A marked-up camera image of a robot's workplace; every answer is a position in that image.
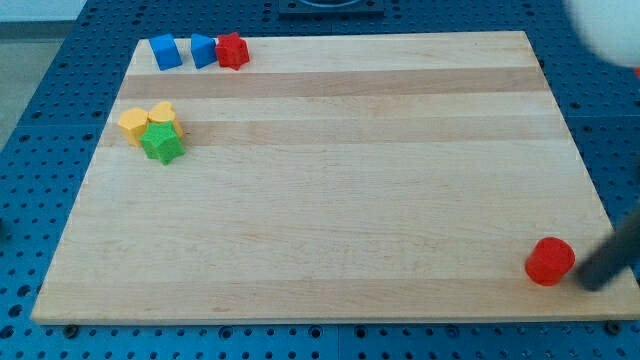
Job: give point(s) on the dark cylindrical pusher stick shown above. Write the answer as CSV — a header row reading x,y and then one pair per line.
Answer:
x,y
620,249

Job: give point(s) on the red cylinder block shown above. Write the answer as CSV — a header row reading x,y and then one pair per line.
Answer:
x,y
550,260

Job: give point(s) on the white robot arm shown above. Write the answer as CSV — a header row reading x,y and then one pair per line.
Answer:
x,y
610,30

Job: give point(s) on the red star block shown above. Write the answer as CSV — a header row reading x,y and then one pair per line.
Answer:
x,y
231,51

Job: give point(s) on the green star block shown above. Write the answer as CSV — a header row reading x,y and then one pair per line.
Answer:
x,y
161,142

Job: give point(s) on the wooden board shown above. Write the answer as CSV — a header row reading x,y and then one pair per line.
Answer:
x,y
336,179

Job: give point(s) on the blue triangular block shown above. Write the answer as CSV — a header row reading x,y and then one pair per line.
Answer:
x,y
203,50

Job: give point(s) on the yellow heart block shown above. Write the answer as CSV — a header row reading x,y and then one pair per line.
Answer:
x,y
163,112

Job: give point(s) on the blue cube block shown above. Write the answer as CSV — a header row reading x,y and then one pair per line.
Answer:
x,y
165,51

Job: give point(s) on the yellow hexagon block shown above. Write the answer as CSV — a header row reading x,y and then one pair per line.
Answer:
x,y
133,124

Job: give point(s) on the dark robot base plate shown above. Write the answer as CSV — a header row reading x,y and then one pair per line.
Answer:
x,y
294,8

